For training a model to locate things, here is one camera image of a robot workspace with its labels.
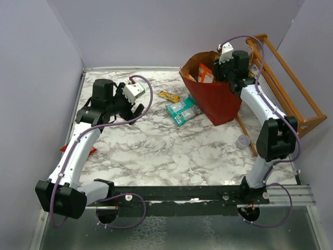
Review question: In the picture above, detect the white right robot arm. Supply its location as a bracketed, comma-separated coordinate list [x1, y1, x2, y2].
[213, 44, 298, 204]

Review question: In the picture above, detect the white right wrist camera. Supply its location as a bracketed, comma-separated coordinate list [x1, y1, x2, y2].
[217, 42, 234, 64]

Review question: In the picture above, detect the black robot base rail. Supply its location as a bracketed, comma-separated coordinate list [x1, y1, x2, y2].
[88, 183, 269, 217]

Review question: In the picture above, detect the orange wooden rack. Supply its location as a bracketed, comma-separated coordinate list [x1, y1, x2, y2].
[232, 34, 328, 156]

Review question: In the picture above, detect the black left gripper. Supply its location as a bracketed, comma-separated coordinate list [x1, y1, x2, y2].
[107, 83, 144, 124]

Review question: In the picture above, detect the yellow M&M's packet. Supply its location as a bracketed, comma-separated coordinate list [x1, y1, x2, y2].
[158, 90, 180, 103]

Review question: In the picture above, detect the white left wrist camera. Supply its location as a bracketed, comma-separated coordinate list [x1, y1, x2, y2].
[123, 83, 145, 104]

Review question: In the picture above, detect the orange Fox's fruits candy bag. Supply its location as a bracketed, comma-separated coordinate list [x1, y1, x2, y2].
[186, 74, 197, 82]

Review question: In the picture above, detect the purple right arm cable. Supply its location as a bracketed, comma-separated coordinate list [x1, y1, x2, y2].
[217, 35, 302, 228]

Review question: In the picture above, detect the small purple lidded cup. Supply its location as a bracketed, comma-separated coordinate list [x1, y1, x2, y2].
[235, 134, 251, 149]

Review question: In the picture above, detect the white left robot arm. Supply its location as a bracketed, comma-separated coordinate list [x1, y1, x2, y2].
[35, 79, 145, 219]

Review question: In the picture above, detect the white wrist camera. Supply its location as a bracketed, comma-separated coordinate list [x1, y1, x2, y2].
[217, 42, 234, 64]
[123, 83, 145, 104]

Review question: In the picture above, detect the red brown paper bag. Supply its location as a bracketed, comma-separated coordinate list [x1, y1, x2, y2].
[179, 51, 241, 126]

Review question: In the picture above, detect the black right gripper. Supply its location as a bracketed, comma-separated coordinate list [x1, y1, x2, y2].
[213, 55, 236, 82]

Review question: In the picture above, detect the teal Fox's mint candy bag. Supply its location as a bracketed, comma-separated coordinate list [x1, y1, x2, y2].
[165, 95, 203, 126]

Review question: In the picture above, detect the small red snack packet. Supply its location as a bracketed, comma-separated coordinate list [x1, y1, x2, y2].
[60, 145, 97, 156]

